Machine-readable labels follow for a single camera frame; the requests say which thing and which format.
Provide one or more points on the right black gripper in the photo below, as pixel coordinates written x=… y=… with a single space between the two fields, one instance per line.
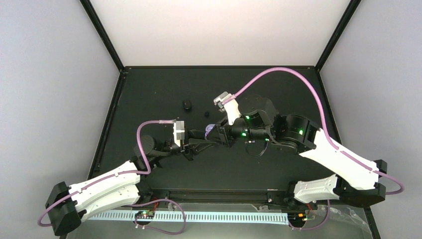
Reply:
x=225 y=136

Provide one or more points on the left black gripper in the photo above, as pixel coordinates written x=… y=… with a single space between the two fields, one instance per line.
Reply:
x=190 y=146

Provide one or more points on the lavender earbud charging case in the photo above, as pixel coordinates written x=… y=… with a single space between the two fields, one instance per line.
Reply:
x=209 y=130

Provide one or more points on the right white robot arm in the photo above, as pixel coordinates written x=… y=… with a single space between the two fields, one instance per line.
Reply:
x=354 y=180

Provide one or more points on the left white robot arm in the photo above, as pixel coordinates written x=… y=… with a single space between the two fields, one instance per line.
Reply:
x=68 y=206

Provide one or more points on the black charging case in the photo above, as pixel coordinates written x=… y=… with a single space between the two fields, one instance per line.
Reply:
x=187 y=105

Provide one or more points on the left circuit board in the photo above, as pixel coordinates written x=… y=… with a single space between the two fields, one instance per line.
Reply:
x=144 y=215

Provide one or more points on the circuit board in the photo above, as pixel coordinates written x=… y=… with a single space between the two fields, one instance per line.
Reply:
x=144 y=215
x=298 y=217

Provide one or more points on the right circuit board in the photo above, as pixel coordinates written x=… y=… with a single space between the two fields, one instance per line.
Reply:
x=298 y=217

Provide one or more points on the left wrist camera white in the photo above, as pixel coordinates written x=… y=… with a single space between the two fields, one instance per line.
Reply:
x=178 y=132

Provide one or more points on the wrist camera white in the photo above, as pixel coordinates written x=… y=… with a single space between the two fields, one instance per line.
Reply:
x=178 y=132
x=227 y=104

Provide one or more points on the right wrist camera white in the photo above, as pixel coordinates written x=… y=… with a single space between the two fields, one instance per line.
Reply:
x=227 y=104

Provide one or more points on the black aluminium front rail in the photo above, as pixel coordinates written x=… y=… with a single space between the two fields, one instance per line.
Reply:
x=220 y=196

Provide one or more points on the white slotted cable duct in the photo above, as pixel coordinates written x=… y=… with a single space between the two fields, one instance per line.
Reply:
x=198 y=217

